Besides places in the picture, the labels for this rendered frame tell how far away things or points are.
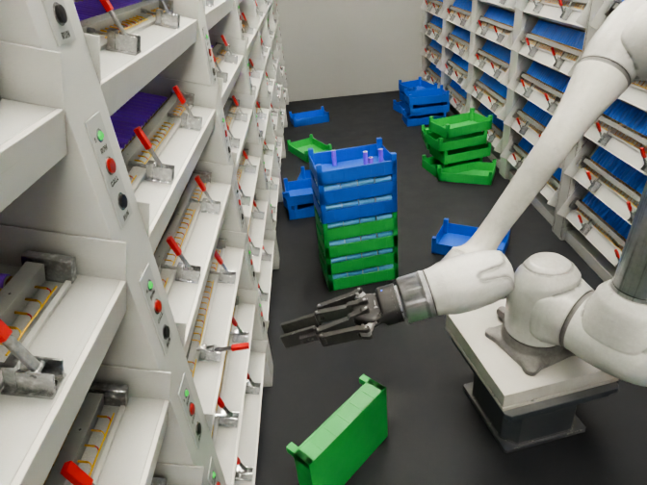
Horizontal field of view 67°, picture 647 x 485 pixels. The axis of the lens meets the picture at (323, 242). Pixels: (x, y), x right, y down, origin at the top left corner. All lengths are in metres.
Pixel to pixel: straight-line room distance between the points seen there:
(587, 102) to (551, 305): 0.48
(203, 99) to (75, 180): 0.70
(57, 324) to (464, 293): 0.64
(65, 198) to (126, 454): 0.30
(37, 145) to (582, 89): 0.88
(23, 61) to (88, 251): 0.20
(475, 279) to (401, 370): 0.85
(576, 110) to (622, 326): 0.46
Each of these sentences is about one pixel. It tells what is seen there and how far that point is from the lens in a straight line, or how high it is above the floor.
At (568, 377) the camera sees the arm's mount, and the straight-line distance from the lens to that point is 1.41.
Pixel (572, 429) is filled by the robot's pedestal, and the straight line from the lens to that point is 1.62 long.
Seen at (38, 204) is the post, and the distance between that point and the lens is 0.58.
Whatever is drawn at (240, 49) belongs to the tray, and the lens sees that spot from 1.90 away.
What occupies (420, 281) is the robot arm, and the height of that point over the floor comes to 0.69.
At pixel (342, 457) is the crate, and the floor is 0.11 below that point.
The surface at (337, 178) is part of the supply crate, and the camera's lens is 1.82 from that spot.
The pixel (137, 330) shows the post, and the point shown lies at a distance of 0.64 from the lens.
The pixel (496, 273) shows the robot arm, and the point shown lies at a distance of 0.92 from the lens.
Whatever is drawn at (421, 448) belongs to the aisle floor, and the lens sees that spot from 1.52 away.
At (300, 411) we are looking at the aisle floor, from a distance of 1.62.
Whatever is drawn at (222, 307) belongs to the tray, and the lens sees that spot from 1.15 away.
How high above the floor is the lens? 1.22
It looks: 31 degrees down
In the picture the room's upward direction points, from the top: 6 degrees counter-clockwise
